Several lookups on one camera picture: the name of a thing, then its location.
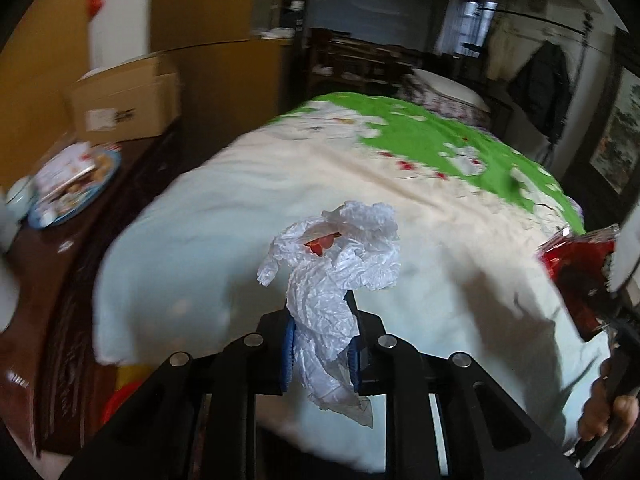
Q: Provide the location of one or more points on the red plastic trash basket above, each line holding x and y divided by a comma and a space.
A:
126, 387

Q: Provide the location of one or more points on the white lidded ceramic bowl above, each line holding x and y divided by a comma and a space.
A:
20, 197

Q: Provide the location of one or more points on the dark wooden side table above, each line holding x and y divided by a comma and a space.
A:
53, 392

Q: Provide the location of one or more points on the framed landscape painting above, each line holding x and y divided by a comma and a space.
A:
617, 152

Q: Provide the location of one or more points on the white plastic bag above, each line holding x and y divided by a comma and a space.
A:
335, 299

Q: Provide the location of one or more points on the white thermos jug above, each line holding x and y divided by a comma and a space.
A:
9, 294

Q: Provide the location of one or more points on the floral pillow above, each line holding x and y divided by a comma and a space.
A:
445, 97

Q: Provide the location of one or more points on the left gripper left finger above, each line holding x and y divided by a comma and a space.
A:
194, 418

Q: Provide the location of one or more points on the white ceramic mug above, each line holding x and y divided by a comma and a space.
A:
9, 227

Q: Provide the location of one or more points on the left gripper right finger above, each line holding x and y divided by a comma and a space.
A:
446, 418

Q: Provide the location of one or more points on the black hanging jacket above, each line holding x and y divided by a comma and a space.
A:
541, 89

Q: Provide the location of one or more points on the pink snack package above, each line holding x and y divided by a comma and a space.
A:
71, 164

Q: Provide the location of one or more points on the blue snack plate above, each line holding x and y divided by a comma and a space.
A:
78, 196

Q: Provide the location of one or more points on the cartoon print bed quilt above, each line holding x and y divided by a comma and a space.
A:
213, 253

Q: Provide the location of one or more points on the brown cardboard box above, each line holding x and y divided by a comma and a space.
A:
135, 100

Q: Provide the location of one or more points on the person's right hand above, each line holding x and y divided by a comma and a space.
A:
597, 412

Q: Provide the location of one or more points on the red snack bag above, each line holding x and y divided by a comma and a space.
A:
580, 266

